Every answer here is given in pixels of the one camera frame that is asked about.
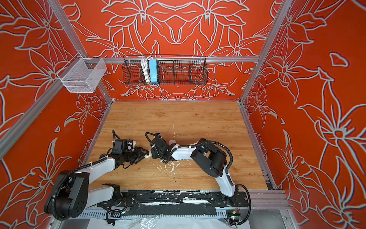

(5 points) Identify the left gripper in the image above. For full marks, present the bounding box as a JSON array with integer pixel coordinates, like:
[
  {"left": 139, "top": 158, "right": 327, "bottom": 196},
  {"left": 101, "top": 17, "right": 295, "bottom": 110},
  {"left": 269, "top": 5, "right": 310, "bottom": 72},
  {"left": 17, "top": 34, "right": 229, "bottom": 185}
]
[{"left": 122, "top": 146, "right": 149, "bottom": 164}]

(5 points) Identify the white earbud charging case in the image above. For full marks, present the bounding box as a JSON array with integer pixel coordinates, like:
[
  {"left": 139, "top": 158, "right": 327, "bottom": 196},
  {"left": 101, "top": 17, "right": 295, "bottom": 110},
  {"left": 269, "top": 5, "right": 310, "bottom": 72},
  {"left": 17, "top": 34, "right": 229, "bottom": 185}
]
[{"left": 144, "top": 151, "right": 152, "bottom": 158}]

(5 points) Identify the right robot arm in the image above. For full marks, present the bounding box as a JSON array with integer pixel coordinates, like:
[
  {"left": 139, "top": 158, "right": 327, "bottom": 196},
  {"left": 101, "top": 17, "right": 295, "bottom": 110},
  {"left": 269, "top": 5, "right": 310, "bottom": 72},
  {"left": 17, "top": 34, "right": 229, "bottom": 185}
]
[{"left": 145, "top": 132, "right": 251, "bottom": 201}]

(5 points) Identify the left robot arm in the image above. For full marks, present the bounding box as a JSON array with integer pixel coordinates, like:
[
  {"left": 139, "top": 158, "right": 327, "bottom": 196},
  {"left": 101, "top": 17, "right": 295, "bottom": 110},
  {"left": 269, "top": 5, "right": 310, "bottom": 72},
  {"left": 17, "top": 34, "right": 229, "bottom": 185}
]
[{"left": 44, "top": 133, "right": 152, "bottom": 220}]

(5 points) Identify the white round puck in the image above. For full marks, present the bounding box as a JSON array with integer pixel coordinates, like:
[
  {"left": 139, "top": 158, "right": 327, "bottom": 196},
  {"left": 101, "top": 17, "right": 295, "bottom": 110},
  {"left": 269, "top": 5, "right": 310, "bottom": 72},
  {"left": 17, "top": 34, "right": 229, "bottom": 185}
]
[{"left": 168, "top": 139, "right": 176, "bottom": 145}]

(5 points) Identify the blue white box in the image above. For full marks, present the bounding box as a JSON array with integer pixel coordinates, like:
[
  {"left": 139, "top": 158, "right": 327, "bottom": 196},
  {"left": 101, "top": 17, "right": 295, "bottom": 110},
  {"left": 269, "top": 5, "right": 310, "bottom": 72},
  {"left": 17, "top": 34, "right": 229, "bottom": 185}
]
[{"left": 149, "top": 59, "right": 158, "bottom": 84}]

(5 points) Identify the clear plastic bin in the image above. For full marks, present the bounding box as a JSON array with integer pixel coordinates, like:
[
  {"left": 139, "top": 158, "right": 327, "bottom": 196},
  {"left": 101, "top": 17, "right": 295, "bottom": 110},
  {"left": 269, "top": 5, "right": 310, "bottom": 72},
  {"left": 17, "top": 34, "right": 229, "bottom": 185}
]
[{"left": 58, "top": 58, "right": 107, "bottom": 93}]

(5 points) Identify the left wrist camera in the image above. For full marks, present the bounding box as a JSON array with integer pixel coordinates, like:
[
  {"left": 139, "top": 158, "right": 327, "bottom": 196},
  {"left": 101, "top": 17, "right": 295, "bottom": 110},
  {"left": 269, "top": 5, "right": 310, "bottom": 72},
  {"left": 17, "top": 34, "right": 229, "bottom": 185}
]
[{"left": 112, "top": 139, "right": 136, "bottom": 156}]

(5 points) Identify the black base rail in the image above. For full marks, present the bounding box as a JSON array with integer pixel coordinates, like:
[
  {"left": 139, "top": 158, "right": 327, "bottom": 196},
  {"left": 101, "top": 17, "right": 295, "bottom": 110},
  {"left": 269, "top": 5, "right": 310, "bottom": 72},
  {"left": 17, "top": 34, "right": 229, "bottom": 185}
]
[{"left": 96, "top": 190, "right": 249, "bottom": 219}]

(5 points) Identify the black wire basket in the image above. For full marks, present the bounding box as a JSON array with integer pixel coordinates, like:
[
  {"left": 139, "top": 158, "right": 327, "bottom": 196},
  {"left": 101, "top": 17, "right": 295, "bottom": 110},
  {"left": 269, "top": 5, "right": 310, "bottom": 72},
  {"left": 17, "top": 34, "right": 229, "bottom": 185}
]
[{"left": 122, "top": 55, "right": 208, "bottom": 86}]

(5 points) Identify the white coiled cable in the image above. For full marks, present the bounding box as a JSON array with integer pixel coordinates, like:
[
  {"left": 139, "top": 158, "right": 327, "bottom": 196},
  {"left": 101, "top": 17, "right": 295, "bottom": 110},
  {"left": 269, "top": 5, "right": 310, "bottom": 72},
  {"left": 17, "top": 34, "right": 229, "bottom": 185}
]
[{"left": 140, "top": 57, "right": 151, "bottom": 83}]

